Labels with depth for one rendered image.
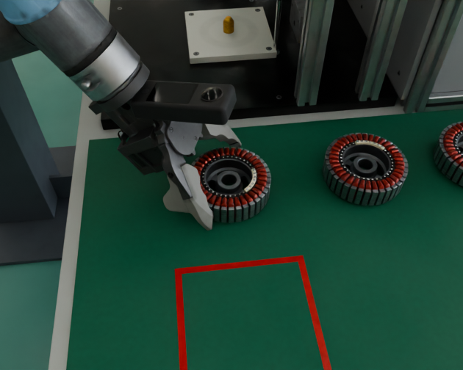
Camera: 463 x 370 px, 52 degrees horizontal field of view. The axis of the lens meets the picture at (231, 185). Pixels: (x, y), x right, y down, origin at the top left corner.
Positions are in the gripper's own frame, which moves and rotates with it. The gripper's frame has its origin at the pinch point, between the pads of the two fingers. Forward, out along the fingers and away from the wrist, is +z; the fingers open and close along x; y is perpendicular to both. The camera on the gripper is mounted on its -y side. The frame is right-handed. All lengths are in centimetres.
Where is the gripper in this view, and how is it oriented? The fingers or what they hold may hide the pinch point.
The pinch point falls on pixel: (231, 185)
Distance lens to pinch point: 64.9
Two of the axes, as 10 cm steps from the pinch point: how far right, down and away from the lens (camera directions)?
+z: 5.7, 6.2, 5.4
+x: -2.6, 7.6, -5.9
